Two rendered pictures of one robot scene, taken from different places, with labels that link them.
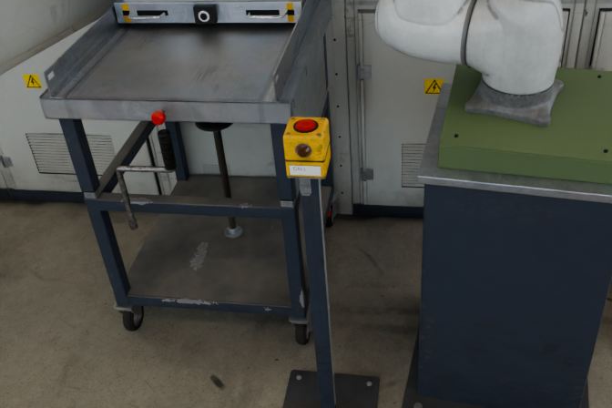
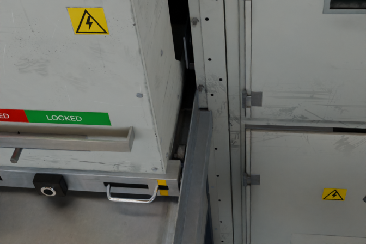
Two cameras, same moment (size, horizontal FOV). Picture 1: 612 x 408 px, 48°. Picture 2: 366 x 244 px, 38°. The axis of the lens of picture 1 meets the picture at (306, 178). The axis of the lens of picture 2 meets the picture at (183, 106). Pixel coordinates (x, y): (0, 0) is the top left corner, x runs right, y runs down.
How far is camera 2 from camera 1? 1.18 m
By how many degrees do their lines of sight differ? 11
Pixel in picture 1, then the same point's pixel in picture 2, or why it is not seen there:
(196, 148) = not seen: hidden behind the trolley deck
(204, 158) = not seen: hidden behind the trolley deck
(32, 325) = not seen: outside the picture
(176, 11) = (12, 177)
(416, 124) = (309, 220)
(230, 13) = (84, 183)
